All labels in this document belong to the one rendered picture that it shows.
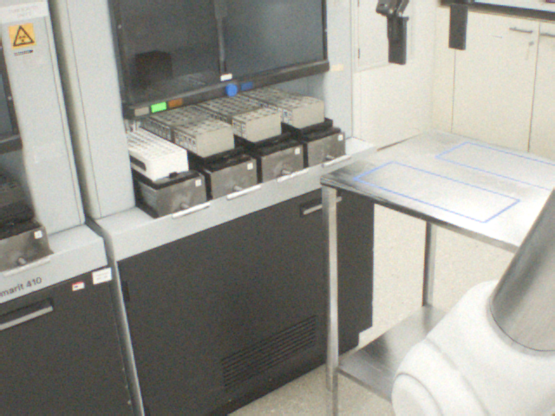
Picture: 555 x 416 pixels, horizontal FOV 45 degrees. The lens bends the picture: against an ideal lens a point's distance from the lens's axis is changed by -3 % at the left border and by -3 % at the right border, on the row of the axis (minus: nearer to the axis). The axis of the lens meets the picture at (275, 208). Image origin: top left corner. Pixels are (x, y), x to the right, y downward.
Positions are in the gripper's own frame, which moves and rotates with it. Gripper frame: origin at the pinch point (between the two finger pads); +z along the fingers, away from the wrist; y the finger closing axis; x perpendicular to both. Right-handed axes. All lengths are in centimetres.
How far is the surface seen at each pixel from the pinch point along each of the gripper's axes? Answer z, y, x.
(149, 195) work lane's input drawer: 42, -17, 69
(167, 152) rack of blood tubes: 34, -9, 72
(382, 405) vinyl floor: 120, 38, 44
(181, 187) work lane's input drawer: 41, -10, 66
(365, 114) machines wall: 89, 165, 186
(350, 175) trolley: 38, 20, 39
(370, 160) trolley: 38, 29, 43
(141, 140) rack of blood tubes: 34, -10, 85
